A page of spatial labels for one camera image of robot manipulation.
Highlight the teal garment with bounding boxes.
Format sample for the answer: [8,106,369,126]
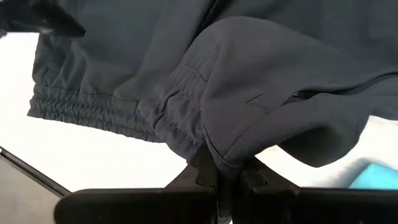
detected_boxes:
[348,161,398,190]

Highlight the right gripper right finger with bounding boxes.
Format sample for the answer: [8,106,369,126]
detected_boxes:
[231,157,398,224]

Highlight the black jacket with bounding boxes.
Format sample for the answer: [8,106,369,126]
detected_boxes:
[0,0,398,224]

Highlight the black aluminium table frame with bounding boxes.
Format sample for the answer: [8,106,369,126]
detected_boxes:
[0,146,72,198]

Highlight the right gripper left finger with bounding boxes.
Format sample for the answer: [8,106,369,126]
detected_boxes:
[54,146,218,224]

